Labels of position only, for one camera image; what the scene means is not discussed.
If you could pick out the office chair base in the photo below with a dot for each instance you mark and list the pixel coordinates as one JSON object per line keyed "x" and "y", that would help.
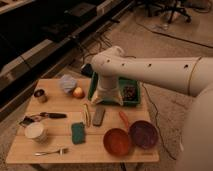
{"x": 156, "y": 7}

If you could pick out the black handled can opener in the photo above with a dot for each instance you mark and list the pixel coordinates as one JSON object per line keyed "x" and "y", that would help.
{"x": 39, "y": 117}

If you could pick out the green sponge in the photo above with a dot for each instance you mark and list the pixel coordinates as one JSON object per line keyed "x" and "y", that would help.
{"x": 78, "y": 133}

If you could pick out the wooden table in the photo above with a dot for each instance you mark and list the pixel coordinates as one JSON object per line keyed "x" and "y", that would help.
{"x": 59, "y": 132}

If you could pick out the red yellow apple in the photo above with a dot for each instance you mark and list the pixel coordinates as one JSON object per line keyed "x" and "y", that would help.
{"x": 78, "y": 92}

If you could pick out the white cup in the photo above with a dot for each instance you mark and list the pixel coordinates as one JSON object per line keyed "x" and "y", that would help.
{"x": 36, "y": 131}

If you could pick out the green tray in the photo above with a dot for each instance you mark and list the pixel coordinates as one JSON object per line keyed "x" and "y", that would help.
{"x": 122, "y": 83}

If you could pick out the small metal can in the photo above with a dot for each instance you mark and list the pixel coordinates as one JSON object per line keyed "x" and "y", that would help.
{"x": 40, "y": 95}

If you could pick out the orange pan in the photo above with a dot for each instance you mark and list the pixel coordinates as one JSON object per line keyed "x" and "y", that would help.
{"x": 117, "y": 141}

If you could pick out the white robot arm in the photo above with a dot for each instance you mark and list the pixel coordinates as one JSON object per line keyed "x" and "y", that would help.
{"x": 191, "y": 76}

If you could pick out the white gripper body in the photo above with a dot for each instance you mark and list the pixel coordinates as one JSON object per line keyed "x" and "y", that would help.
{"x": 112, "y": 95}

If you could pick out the silver fork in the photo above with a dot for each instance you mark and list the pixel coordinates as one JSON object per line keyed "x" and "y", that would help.
{"x": 60, "y": 151}

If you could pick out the black power adapter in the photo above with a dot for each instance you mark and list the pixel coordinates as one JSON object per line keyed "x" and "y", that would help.
{"x": 87, "y": 70}

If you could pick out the dark item in tray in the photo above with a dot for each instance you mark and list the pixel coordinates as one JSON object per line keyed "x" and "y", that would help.
{"x": 129, "y": 93}

